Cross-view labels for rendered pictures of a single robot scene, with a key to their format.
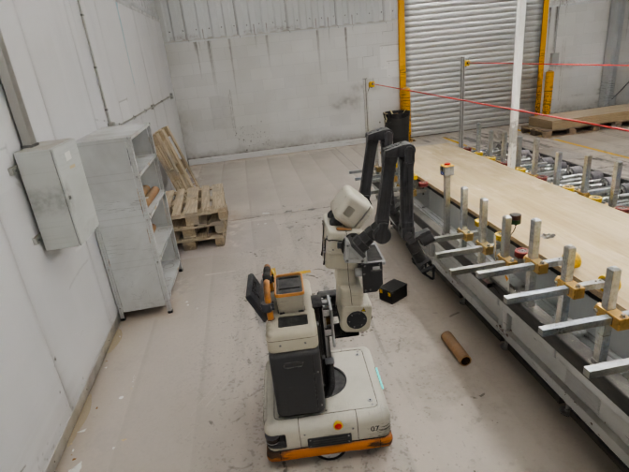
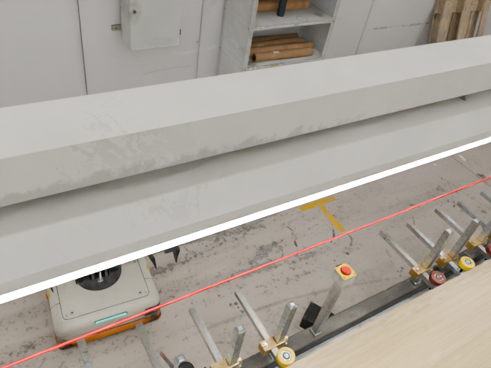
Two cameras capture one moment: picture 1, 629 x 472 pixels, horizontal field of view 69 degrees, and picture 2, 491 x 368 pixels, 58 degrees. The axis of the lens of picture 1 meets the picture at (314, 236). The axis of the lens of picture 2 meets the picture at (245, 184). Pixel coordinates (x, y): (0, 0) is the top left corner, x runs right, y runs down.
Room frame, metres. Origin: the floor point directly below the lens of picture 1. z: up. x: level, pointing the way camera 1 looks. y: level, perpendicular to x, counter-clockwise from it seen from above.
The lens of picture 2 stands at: (1.98, -1.75, 2.70)
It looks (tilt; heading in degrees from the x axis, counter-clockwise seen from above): 42 degrees down; 59
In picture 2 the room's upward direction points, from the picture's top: 12 degrees clockwise
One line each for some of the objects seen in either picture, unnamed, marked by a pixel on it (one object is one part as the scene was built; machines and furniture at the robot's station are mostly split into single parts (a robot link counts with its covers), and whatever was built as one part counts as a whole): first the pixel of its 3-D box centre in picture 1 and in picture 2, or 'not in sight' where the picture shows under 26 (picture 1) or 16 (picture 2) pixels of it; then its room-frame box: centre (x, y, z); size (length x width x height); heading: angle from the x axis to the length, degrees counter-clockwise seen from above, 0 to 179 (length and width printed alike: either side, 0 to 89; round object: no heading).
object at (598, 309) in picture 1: (611, 316); not in sight; (1.52, -1.13, 0.95); 0.14 x 0.06 x 0.05; 7
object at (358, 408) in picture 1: (323, 398); (99, 282); (2.13, 0.04, 0.16); 0.67 x 0.64 x 0.25; 93
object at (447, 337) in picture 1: (455, 347); not in sight; (2.62, -0.89, 0.04); 0.30 x 0.08 x 0.08; 7
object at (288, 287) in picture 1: (289, 292); not in sight; (2.12, 0.16, 0.87); 0.23 x 0.15 x 0.11; 3
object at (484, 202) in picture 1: (482, 235); (232, 356); (2.54, -1.01, 0.89); 0.04 x 0.04 x 0.48; 7
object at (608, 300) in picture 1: (606, 320); not in sight; (1.55, -1.13, 0.91); 0.04 x 0.04 x 0.48; 7
